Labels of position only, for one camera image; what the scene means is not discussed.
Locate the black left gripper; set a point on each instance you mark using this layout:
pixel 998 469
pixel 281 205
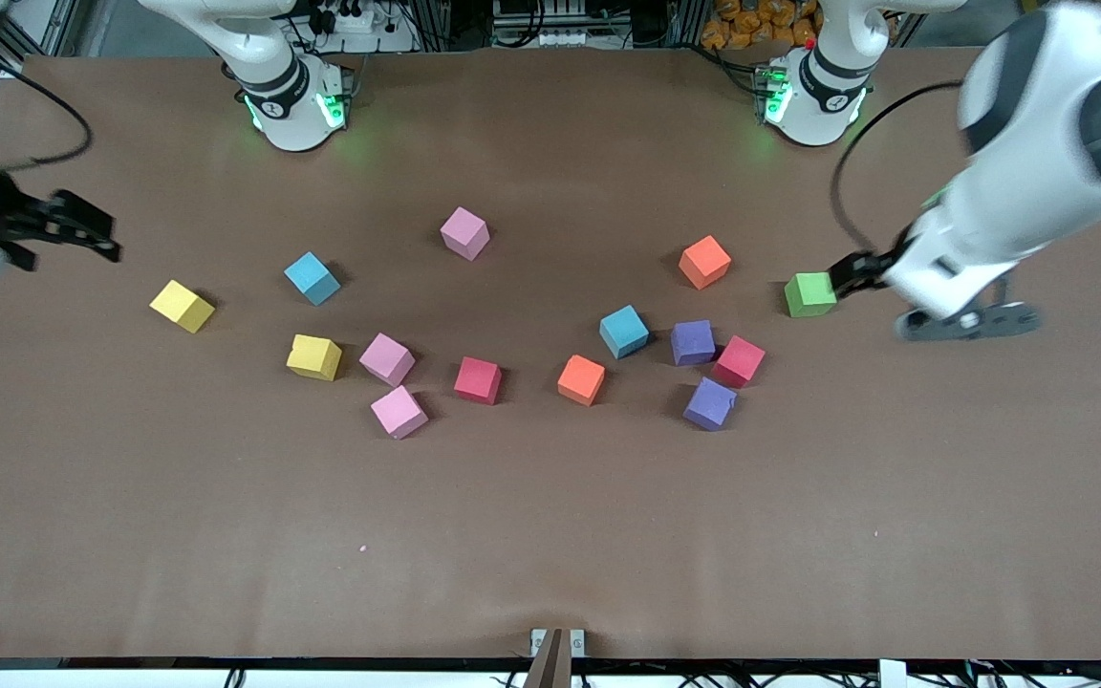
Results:
pixel 868 266

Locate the green foam cube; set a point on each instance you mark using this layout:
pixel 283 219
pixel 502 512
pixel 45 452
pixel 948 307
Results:
pixel 809 294

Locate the red foam cube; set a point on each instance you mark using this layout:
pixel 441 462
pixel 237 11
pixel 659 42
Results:
pixel 477 379
pixel 739 360

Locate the orange foam cube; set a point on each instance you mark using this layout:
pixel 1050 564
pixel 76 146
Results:
pixel 704 261
pixel 581 378

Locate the purple foam cube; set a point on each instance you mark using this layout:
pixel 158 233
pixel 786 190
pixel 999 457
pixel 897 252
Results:
pixel 693 342
pixel 709 402

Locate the blue foam cube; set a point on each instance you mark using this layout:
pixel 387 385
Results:
pixel 624 331
pixel 312 277

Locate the pink foam cube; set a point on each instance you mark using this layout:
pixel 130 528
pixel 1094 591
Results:
pixel 399 411
pixel 386 358
pixel 464 232

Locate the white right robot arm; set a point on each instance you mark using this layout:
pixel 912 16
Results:
pixel 288 105

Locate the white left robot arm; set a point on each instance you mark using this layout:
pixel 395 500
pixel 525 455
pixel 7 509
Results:
pixel 1019 191

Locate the yellow foam cube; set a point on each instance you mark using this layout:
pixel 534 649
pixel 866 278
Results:
pixel 180 304
pixel 313 355

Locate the orange packed items pile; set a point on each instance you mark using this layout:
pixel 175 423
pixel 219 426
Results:
pixel 751 21

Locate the white power strip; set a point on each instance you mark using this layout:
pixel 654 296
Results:
pixel 355 21

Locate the white electrical device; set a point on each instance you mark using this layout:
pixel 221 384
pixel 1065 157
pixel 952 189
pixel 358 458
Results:
pixel 550 38

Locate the brown table cover sheet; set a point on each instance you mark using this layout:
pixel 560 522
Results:
pixel 550 535

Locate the aluminium frame profile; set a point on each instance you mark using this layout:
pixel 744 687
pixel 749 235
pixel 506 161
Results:
pixel 68 24

